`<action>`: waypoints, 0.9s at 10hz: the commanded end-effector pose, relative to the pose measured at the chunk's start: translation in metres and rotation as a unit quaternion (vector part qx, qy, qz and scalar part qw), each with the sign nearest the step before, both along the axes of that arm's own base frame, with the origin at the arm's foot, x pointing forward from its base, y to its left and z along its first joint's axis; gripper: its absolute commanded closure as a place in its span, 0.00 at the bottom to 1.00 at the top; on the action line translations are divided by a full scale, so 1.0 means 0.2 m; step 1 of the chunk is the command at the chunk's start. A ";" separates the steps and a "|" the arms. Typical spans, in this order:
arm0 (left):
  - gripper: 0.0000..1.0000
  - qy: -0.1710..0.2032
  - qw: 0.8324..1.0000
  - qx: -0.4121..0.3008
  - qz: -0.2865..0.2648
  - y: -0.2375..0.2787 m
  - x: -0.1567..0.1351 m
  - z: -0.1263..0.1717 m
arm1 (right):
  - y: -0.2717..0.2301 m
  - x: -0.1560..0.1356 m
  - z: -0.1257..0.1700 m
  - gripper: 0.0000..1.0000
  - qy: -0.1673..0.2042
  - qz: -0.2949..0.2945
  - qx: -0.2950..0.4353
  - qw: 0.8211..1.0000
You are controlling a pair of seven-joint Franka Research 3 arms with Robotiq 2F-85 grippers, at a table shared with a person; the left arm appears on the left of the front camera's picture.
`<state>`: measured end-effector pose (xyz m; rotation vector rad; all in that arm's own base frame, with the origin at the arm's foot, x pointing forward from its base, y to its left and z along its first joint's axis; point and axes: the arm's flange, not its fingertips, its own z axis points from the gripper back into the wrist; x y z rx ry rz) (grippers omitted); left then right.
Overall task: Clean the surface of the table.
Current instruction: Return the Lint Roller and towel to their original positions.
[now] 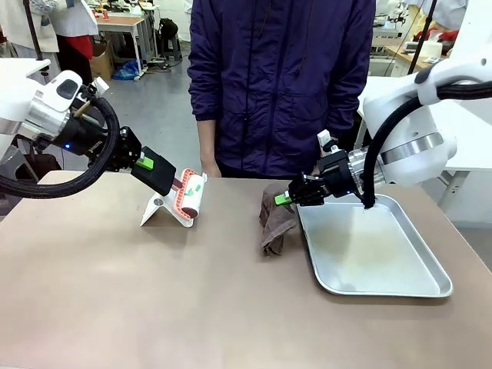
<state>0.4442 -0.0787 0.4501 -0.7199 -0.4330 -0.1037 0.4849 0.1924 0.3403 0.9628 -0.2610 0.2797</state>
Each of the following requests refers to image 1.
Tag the white lint roller stand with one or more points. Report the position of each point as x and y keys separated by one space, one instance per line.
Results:
x=153 y=211

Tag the white side table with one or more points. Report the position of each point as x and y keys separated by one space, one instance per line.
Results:
x=473 y=153

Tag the wooden workbench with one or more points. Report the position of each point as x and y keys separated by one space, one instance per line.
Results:
x=403 y=54

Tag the brown cloth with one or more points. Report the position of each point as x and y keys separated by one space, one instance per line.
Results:
x=274 y=227

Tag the person's left forearm purple sleeve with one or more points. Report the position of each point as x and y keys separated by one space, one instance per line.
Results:
x=350 y=96

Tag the bystander white coat red trousers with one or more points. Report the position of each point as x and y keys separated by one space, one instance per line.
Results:
x=75 y=19

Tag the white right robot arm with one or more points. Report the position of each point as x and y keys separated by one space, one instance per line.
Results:
x=415 y=130

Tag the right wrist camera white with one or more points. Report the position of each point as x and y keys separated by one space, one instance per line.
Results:
x=324 y=137

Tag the person in purple jacket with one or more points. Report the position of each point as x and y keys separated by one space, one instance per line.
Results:
x=280 y=77

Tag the black stool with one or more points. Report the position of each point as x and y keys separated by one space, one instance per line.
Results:
x=171 y=38

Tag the black stand pole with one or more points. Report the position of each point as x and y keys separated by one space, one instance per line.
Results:
x=34 y=30

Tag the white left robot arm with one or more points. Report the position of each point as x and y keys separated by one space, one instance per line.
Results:
x=15 y=100

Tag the person's right forearm purple sleeve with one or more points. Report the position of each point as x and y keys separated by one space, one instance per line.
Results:
x=201 y=88

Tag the white desk brown top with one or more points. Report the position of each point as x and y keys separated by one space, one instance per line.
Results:
x=123 y=23

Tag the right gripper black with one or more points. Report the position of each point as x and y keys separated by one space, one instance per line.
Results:
x=340 y=173

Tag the pink lint roller black grip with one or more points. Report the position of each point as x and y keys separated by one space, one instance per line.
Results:
x=161 y=177

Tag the metal tray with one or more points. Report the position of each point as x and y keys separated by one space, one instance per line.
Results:
x=376 y=250

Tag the cardboard box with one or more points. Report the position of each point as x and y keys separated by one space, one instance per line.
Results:
x=102 y=59

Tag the blue plastic bag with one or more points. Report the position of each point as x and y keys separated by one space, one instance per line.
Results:
x=127 y=71

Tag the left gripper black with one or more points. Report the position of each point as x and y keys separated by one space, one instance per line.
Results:
x=82 y=138

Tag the person's right hand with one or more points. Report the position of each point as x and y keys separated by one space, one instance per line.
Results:
x=209 y=150

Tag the bystander in cream coat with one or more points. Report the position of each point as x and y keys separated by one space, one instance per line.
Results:
x=15 y=23

